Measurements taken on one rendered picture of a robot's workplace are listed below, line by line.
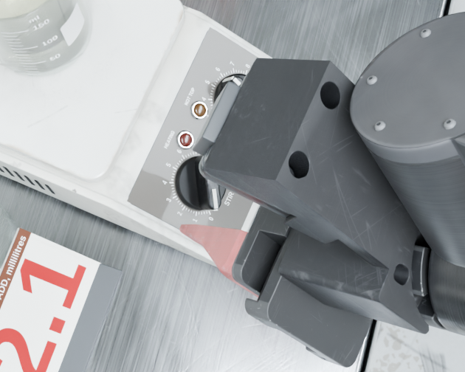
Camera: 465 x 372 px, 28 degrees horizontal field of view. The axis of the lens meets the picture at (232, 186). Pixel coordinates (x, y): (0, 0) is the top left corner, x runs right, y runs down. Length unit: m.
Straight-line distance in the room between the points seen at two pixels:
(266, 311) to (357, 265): 0.04
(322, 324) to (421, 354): 0.20
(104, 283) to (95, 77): 0.13
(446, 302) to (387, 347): 0.24
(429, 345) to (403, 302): 0.24
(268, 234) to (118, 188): 0.17
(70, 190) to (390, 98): 0.29
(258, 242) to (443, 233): 0.11
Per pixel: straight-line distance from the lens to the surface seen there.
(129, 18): 0.54
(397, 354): 0.58
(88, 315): 0.58
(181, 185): 0.54
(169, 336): 0.58
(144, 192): 0.53
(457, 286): 0.33
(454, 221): 0.29
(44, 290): 0.57
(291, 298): 0.37
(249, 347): 0.58
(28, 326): 0.57
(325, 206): 0.30
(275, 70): 0.31
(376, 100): 0.28
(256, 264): 0.38
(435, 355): 0.59
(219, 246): 0.40
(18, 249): 0.56
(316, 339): 0.39
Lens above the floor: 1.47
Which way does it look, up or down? 75 degrees down
